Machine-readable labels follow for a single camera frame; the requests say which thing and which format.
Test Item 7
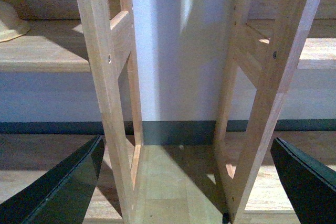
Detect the yellow plush duck toy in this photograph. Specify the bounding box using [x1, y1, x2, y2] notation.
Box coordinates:
[1, 1, 30, 42]

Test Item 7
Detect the wooden shelf unit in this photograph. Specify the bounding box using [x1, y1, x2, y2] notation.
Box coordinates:
[213, 0, 321, 223]
[1, 0, 143, 223]

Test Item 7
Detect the wooden shelf unit left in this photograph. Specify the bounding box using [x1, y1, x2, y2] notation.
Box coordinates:
[1, 0, 143, 223]

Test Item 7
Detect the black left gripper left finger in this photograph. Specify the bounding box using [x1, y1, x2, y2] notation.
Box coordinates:
[1, 136, 104, 223]

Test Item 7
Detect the wooden shelf unit right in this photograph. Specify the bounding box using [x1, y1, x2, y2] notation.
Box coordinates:
[213, 0, 321, 223]

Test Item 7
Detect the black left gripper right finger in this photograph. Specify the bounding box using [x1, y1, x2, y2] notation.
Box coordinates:
[270, 137, 335, 223]

